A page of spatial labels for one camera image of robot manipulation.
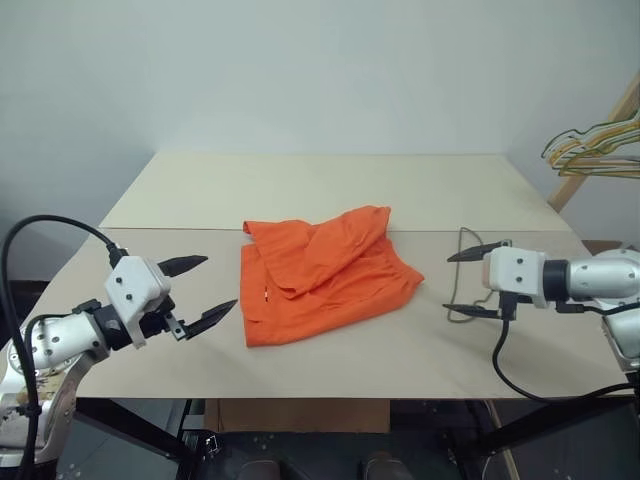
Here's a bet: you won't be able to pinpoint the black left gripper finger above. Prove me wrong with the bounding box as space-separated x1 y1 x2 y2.
181 298 239 342
157 254 210 279

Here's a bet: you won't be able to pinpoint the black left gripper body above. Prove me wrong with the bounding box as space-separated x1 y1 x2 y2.
137 296 188 343

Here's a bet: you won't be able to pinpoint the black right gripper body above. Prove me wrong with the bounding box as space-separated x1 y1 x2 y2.
491 290 522 322

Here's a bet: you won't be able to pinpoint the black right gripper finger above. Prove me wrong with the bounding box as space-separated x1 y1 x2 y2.
446 242 501 264
441 302 501 320

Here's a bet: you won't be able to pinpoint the olive wire hanger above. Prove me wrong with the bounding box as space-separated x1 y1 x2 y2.
445 226 502 324

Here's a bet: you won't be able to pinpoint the orange shorts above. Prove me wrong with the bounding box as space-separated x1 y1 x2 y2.
239 203 427 349

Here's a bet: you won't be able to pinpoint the brown cardboard box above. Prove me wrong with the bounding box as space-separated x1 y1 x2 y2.
581 239 627 257

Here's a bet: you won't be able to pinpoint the wooden clothes rack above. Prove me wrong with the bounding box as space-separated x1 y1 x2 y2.
546 68 640 212

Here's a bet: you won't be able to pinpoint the dark rounded shape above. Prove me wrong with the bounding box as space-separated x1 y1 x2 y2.
361 451 402 480
241 459 284 480

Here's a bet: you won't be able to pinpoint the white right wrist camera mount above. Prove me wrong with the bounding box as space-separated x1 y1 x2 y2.
481 245 552 309

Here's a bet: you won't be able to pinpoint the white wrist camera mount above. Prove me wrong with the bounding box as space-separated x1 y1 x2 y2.
481 245 552 309
104 255 174 349

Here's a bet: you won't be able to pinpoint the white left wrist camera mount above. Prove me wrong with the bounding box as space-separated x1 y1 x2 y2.
104 255 174 349

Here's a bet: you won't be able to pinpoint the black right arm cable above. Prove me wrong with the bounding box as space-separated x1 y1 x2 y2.
491 299 640 402

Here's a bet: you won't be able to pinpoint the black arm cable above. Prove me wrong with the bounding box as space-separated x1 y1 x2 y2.
491 299 640 402
0 214 127 480

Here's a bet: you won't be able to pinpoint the black table frame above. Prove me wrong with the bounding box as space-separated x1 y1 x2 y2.
73 397 640 480

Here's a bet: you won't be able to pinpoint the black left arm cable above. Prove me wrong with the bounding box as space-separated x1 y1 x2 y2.
0 214 127 480

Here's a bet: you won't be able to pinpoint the yellow wire hanger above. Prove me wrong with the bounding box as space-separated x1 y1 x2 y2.
547 112 640 169

